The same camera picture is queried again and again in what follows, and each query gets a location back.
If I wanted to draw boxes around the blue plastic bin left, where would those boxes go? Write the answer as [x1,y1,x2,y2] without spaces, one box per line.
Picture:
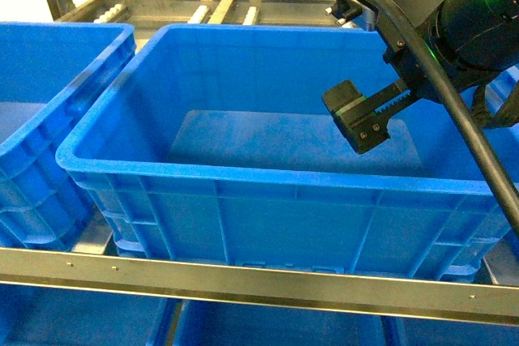
[1,22,136,251]

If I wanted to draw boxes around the steel shelving rack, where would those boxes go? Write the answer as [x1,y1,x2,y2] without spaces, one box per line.
[1,0,518,326]

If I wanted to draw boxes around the blue lower bin left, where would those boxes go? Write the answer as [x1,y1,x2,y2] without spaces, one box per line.
[1,284,178,345]

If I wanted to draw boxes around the blue plastic bin right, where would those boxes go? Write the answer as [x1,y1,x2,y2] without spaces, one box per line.
[470,65,518,130]

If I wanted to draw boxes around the blue plastic bin middle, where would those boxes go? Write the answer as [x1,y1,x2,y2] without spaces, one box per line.
[56,24,511,281]

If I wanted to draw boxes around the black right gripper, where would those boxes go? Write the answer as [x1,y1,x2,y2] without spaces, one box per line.
[322,9,474,155]

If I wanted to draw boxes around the blue plastic bin lower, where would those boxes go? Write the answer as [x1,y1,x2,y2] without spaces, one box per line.
[172,301,390,345]

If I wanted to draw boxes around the blue plastic bin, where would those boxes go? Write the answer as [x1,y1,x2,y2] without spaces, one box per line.
[470,65,518,130]
[56,24,511,281]
[1,22,136,251]
[172,301,390,345]

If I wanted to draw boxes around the blue lower bin right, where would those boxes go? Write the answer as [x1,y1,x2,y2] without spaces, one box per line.
[383,317,518,345]

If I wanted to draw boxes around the black right camera cable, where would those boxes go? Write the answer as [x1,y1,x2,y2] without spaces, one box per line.
[335,0,519,237]

